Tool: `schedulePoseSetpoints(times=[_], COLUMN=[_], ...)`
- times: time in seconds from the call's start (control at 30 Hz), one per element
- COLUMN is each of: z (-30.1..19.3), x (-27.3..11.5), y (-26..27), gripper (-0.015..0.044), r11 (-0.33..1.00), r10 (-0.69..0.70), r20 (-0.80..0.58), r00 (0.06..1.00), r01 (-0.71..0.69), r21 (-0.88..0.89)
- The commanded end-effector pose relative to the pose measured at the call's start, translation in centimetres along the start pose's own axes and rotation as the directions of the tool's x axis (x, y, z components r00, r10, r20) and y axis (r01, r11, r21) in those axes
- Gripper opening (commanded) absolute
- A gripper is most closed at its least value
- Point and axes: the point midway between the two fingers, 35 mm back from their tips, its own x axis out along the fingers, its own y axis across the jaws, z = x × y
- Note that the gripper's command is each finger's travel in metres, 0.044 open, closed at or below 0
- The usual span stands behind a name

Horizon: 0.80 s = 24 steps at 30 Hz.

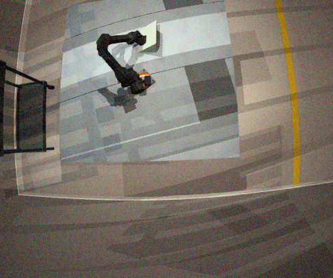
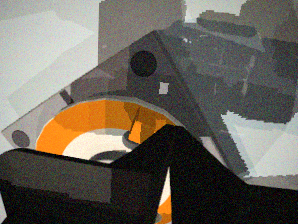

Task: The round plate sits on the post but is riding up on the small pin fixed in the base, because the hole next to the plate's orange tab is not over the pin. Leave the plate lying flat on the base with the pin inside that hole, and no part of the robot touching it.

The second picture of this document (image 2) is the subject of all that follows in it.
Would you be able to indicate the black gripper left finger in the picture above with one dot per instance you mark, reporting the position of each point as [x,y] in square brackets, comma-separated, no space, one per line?
[125,191]

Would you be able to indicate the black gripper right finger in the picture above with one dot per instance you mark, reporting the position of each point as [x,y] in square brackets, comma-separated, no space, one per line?
[204,191]

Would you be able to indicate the orange round plate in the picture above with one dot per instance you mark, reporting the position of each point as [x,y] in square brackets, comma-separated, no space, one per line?
[97,124]

